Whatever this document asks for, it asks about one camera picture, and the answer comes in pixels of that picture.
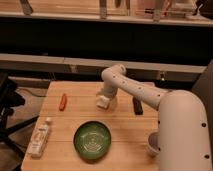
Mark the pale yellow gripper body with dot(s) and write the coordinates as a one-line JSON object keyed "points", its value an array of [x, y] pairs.
{"points": [[108, 92]]}

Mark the white sponge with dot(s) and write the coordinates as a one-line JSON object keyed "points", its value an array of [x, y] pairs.
{"points": [[103, 102]]}

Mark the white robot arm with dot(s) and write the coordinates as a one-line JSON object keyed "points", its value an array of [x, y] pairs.
{"points": [[183, 133]]}

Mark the green ceramic bowl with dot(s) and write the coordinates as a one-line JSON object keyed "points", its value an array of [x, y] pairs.
{"points": [[92, 140]]}

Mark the black rectangular block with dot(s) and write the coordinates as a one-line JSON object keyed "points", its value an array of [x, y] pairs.
{"points": [[138, 110]]}

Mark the orange carrot toy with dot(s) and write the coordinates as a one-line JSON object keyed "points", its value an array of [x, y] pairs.
{"points": [[63, 102]]}

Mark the white plastic bottle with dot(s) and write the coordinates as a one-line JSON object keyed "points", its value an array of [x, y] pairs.
{"points": [[39, 139]]}

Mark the black office chair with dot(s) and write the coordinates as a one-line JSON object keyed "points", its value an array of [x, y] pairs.
{"points": [[9, 99]]}

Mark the wooden upper shelf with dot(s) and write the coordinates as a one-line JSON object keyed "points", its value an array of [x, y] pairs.
{"points": [[165, 12]]}

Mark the grey metal bench rail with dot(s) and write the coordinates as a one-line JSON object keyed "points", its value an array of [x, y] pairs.
{"points": [[102, 63]]}

